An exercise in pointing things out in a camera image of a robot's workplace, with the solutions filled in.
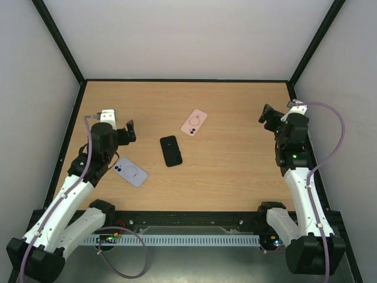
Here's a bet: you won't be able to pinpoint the black phone case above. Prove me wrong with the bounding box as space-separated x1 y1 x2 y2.
160 136 183 167

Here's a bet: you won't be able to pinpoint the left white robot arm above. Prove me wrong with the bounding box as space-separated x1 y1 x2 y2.
6 120 136 282

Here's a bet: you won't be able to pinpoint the lilac phone case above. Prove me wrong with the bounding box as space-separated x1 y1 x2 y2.
113 157 148 187

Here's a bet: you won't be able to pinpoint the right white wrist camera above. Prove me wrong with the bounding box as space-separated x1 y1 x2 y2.
280 99 307 122

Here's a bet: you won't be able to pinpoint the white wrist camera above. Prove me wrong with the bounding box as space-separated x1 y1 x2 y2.
94 109 117 130
280 99 307 122

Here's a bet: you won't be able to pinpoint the black aluminium frame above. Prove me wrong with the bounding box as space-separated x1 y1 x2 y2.
5 0 365 283

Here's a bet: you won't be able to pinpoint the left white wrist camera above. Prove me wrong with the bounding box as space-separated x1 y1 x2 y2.
94 109 117 130

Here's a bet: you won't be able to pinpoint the pink phone case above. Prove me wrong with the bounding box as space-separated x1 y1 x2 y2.
180 109 208 136

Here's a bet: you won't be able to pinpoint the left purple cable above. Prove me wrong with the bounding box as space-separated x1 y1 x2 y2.
16 114 148 283

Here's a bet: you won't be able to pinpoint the purple cable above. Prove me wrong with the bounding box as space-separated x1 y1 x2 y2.
16 114 148 283
263 101 346 283

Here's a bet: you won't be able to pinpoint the grey slotted cable duct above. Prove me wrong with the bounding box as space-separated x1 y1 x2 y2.
82 235 260 247

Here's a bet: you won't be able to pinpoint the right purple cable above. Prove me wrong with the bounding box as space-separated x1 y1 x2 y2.
263 101 346 283

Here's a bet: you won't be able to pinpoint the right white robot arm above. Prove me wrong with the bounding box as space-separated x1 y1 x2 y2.
257 100 346 281

